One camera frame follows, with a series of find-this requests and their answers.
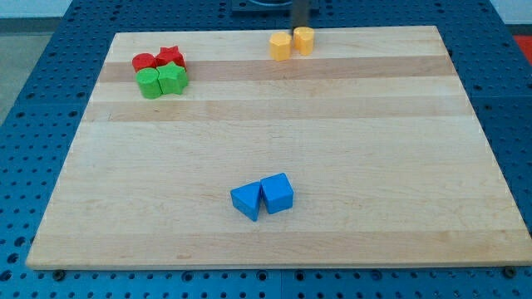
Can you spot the blue cube block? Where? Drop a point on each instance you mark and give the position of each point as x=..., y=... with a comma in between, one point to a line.
x=277, y=193

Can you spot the grey metal pusher rod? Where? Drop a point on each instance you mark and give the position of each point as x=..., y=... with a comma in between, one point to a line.
x=299, y=14

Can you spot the red cylinder block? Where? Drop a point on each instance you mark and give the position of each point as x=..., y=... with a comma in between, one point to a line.
x=142, y=61

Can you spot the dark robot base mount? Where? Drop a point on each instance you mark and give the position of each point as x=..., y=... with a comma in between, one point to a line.
x=249, y=7

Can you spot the green cylinder block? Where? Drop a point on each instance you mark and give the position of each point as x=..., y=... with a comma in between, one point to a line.
x=148, y=81

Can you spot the red star block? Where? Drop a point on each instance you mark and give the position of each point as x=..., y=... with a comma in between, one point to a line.
x=168, y=55

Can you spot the green star block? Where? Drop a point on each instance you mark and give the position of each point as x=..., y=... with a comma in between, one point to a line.
x=172, y=78

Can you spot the blue triangle block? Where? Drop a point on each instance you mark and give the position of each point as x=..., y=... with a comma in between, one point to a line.
x=246, y=199

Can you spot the wooden board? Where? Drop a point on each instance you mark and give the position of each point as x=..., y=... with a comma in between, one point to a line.
x=379, y=140

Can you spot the yellow heart block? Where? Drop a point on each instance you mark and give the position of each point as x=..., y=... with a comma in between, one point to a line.
x=303, y=38

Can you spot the yellow hexagon block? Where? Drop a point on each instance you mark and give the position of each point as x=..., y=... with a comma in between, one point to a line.
x=280, y=46

